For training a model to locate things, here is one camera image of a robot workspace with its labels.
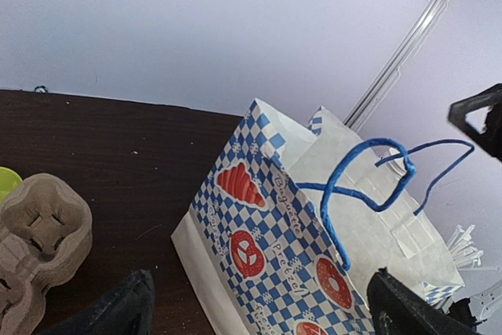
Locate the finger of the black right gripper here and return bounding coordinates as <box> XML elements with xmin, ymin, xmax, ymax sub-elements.
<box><xmin>448</xmin><ymin>83</ymin><xmax>501</xmax><ymax>161</ymax></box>

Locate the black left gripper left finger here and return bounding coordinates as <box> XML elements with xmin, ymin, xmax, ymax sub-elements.
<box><xmin>43</xmin><ymin>270</ymin><xmax>155</xmax><ymax>335</ymax></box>

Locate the blue checkered paper bag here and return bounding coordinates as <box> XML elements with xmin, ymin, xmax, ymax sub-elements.
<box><xmin>172</xmin><ymin>100</ymin><xmax>464</xmax><ymax>334</ymax></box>

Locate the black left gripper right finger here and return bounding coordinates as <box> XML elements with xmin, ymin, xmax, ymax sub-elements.
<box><xmin>366</xmin><ymin>268</ymin><xmax>482</xmax><ymax>335</ymax></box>

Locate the right aluminium frame post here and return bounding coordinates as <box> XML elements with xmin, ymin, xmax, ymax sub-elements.
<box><xmin>344</xmin><ymin>0</ymin><xmax>450</xmax><ymax>132</ymax></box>

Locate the cardboard cup carrier stack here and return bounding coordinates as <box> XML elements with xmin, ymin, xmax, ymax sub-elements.
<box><xmin>1</xmin><ymin>173</ymin><xmax>93</xmax><ymax>334</ymax></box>

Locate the green plastic bowl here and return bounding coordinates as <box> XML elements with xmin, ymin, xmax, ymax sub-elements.
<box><xmin>0</xmin><ymin>166</ymin><xmax>23</xmax><ymax>202</ymax></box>

